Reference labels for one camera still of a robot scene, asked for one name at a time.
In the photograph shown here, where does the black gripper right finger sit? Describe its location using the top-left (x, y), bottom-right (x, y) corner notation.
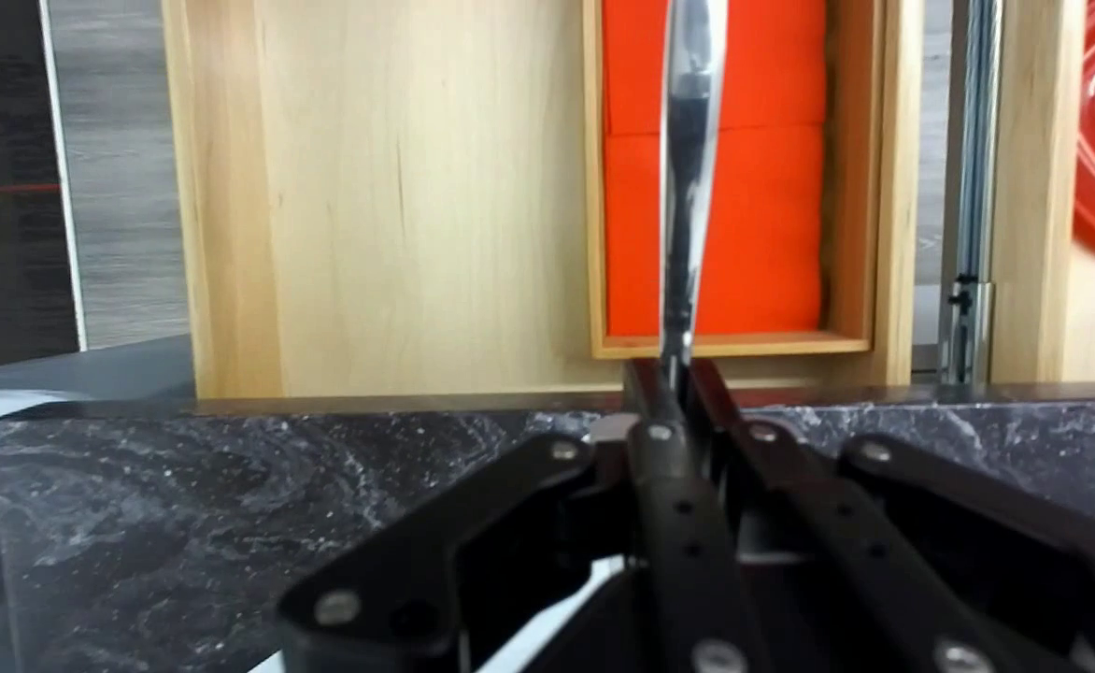
top-left (689, 360), bottom-right (1095, 673)

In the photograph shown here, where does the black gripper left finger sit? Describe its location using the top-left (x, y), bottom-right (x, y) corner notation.
top-left (272, 360), bottom-right (770, 673)

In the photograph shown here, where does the silver metal fork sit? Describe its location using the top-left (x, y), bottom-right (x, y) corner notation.
top-left (659, 0), bottom-right (737, 383)

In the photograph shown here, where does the wooden drawer with red lid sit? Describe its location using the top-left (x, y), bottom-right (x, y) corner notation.
top-left (985, 0), bottom-right (1095, 391)

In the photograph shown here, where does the wooden drawer organizer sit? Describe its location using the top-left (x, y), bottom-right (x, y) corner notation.
top-left (157, 0), bottom-right (929, 403)

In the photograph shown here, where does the orange cloth liner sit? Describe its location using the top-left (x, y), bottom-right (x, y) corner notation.
top-left (602, 0), bottom-right (828, 342)

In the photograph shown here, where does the wooden tray insert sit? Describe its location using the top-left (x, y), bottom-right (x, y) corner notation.
top-left (574, 0), bottom-right (884, 368)

